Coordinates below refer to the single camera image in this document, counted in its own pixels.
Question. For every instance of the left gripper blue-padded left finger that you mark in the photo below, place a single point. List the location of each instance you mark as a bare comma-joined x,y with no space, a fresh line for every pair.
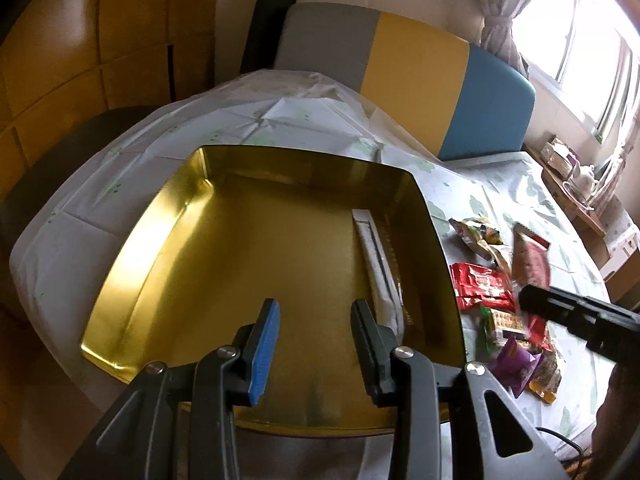
137,438

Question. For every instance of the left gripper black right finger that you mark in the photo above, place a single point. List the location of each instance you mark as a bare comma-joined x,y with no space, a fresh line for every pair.
490,436

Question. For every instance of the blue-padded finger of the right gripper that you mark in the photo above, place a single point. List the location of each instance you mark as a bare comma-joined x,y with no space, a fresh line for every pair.
607,329

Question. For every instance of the white long snack stick packet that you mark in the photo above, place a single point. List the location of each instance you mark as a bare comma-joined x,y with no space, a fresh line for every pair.
386,298

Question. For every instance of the clear orange-edged nut packet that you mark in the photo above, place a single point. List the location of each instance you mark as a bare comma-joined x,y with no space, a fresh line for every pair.
546,379

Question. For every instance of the purple snack packet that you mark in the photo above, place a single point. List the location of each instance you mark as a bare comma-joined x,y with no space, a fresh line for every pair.
515,366

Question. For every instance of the small shiny red snack packet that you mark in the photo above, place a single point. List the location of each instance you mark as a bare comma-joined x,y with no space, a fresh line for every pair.
530,264

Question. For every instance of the large red snack packet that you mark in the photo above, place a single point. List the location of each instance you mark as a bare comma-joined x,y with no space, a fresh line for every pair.
476,286

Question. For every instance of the yellow green snack packet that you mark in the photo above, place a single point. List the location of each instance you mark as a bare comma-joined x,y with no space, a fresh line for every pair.
478,234

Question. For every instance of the red white snack packet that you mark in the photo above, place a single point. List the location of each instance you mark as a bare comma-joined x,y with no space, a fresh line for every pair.
537,334

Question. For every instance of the wooden side table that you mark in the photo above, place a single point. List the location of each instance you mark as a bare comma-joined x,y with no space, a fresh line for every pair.
612,239

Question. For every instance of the white teapot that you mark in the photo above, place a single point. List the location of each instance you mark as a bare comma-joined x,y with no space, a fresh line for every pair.
581,183

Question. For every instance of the white green-patterned tablecloth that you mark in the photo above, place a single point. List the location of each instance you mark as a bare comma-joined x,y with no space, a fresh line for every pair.
62,256

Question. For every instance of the gold rectangular tin tray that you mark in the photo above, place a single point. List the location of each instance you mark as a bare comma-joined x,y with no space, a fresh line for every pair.
236,225

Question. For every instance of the tissue box on side table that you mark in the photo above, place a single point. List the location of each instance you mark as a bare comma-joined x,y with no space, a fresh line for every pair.
559,157

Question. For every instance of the black rolled mat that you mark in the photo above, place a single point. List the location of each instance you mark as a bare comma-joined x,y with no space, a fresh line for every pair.
264,34

